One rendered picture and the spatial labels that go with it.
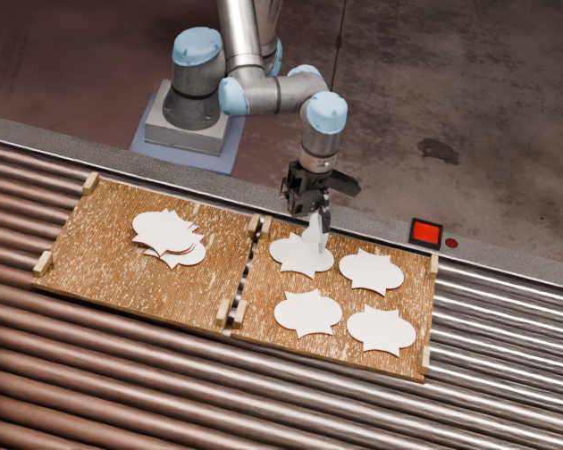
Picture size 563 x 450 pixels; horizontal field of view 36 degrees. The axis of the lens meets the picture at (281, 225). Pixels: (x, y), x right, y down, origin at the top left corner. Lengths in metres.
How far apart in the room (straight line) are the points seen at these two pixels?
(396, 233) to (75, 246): 0.75
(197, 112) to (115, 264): 0.51
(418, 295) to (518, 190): 1.94
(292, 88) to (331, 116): 0.12
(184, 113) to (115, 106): 1.62
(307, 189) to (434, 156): 2.11
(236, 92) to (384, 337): 0.59
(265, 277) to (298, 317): 0.13
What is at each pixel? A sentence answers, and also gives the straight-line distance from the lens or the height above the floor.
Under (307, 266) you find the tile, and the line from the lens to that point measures 1.91.
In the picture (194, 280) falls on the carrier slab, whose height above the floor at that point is 0.94.
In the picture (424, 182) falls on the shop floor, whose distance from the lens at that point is 3.69.
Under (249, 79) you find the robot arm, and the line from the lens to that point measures 1.70.
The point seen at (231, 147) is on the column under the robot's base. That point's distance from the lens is 2.29.
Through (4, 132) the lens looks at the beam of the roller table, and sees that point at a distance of 2.24.
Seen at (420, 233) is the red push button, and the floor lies 0.93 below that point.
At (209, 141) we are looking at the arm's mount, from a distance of 2.23.
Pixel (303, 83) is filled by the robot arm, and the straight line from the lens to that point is 1.72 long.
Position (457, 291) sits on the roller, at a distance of 2.01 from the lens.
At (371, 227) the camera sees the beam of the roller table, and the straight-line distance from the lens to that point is 2.08.
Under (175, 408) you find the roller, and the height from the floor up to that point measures 0.92.
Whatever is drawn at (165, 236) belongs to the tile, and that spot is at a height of 0.96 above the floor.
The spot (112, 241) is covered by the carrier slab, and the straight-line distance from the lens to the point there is 1.93.
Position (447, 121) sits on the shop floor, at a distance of 4.07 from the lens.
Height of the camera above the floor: 2.34
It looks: 44 degrees down
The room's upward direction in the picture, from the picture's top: 11 degrees clockwise
